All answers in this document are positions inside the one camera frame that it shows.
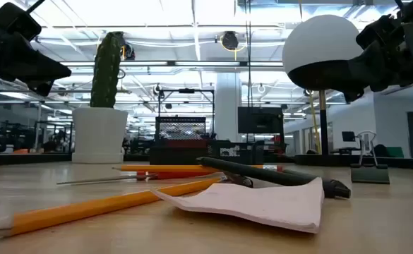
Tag green box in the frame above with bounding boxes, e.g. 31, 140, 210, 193
385, 145, 405, 159

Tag white plant pot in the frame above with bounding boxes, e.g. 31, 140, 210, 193
71, 107, 130, 164

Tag black aluminium table frame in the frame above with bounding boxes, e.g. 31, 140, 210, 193
0, 152, 413, 171

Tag yellow pencil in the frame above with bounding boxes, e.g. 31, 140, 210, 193
112, 164, 285, 174
0, 176, 224, 238

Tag black metal rack frame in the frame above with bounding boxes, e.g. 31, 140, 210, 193
157, 87, 216, 119

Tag black hanging cable reel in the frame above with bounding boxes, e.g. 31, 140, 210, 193
121, 42, 136, 61
221, 30, 240, 52

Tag white globe lamp black base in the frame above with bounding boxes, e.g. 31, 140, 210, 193
282, 14, 364, 167

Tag yellow hanging cable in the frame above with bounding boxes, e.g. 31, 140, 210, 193
308, 92, 323, 155

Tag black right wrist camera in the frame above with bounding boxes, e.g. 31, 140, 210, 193
355, 13, 403, 51

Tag black mesh desk organizer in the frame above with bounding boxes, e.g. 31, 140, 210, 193
148, 116, 265, 166

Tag black cable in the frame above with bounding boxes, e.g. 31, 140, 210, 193
244, 0, 254, 143

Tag black binder clip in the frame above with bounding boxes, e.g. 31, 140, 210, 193
350, 131, 391, 185

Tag green cactus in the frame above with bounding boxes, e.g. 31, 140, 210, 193
90, 31, 126, 109

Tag red-handled scissors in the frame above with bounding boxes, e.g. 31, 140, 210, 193
56, 170, 213, 186

